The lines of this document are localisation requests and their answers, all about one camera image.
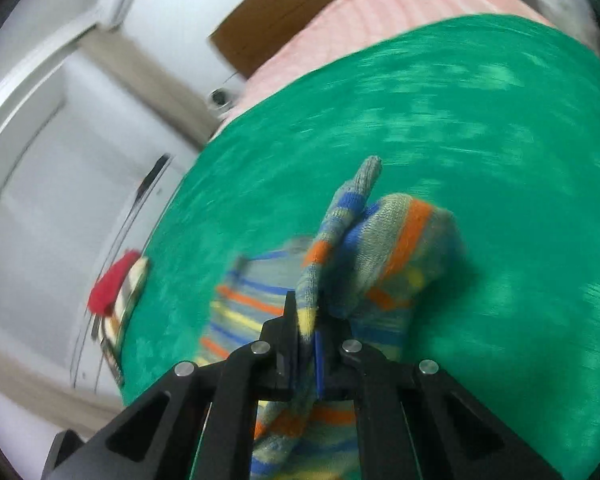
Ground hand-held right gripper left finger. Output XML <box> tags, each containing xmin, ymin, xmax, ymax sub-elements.
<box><xmin>40</xmin><ymin>290</ymin><xmax>301</xmax><ymax>480</ymax></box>

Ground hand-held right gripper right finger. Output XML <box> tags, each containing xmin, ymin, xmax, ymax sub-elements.
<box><xmin>315</xmin><ymin>317</ymin><xmax>566</xmax><ymax>480</ymax></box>

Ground striped knit sweater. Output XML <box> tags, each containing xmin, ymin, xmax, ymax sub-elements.
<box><xmin>195</xmin><ymin>156</ymin><xmax>468</xmax><ymax>480</ymax></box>

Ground red cloth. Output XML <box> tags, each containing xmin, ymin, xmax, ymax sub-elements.
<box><xmin>89</xmin><ymin>250</ymin><xmax>140</xmax><ymax>317</ymax></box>

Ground small white fan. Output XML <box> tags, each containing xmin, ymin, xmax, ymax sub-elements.
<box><xmin>207</xmin><ymin>87</ymin><xmax>238</xmax><ymax>111</ymax></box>

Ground white panel door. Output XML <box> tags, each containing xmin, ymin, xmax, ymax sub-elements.
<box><xmin>0</xmin><ymin>50</ymin><xmax>201</xmax><ymax>391</ymax></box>

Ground green floral blanket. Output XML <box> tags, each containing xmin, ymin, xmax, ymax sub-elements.
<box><xmin>117</xmin><ymin>14</ymin><xmax>600</xmax><ymax>480</ymax></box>

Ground beige curtain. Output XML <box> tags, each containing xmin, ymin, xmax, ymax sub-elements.
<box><xmin>80</xmin><ymin>35</ymin><xmax>218</xmax><ymax>151</ymax></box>

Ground wooden headboard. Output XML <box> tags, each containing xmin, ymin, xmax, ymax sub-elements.
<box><xmin>209</xmin><ymin>0</ymin><xmax>396</xmax><ymax>78</ymax></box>

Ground pink striped bedsheet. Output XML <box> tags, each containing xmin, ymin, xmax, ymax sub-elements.
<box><xmin>212</xmin><ymin>0</ymin><xmax>556</xmax><ymax>138</ymax></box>

